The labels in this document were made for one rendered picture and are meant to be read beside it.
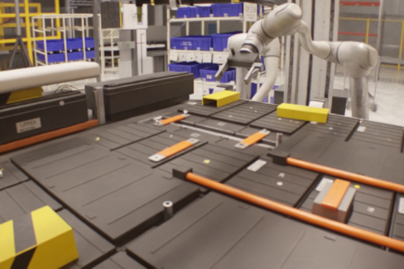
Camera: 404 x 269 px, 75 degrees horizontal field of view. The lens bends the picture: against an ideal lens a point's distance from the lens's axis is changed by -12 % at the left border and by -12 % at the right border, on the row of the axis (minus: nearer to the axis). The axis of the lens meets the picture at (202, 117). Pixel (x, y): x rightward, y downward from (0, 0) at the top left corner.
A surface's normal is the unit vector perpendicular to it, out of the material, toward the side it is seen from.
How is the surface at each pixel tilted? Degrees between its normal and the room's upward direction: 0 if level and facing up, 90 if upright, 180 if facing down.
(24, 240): 0
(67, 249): 90
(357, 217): 0
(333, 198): 0
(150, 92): 90
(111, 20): 90
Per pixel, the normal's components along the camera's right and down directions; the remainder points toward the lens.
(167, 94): 0.79, 0.17
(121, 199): 0.00, -0.96
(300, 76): -0.45, 0.25
